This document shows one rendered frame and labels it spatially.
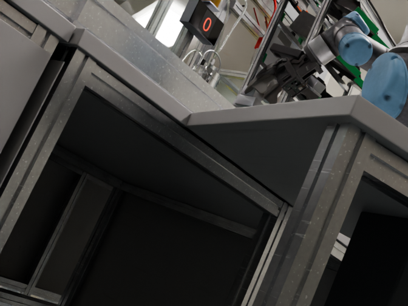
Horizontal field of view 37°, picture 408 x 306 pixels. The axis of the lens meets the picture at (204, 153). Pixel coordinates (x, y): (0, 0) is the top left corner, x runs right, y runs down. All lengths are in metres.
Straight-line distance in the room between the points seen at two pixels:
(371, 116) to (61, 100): 0.48
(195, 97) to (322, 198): 0.60
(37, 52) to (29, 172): 0.19
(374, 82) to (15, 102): 0.65
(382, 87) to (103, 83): 0.51
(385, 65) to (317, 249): 0.53
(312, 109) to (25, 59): 0.43
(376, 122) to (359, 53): 0.79
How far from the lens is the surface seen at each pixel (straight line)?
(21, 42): 0.95
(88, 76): 1.01
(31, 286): 3.25
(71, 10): 1.09
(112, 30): 1.12
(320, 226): 0.74
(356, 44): 1.54
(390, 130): 0.78
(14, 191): 0.97
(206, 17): 1.69
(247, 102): 1.69
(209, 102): 1.32
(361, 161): 0.77
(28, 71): 0.96
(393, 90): 1.16
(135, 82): 1.06
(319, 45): 1.65
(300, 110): 0.83
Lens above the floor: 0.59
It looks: 10 degrees up
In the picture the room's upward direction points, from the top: 24 degrees clockwise
